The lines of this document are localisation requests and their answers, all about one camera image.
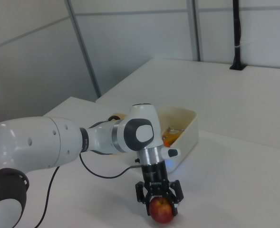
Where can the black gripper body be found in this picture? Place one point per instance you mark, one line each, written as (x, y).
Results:
(154, 175)

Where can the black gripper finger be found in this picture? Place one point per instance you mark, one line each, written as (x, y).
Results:
(141, 193)
(177, 192)

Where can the red toy apple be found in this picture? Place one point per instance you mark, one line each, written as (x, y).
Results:
(161, 210)

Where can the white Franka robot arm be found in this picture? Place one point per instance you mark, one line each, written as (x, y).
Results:
(35, 145)

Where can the white plastic container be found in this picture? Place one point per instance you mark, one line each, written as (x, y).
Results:
(187, 142)

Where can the large orange C-clamp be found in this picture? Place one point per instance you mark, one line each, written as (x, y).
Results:
(169, 137)

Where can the tan plastic lid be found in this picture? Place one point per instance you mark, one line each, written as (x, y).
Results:
(120, 116)

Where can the black pole with base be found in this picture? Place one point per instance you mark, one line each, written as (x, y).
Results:
(237, 35)

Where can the grey partition post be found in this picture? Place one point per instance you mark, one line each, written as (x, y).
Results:
(82, 47)
(197, 31)

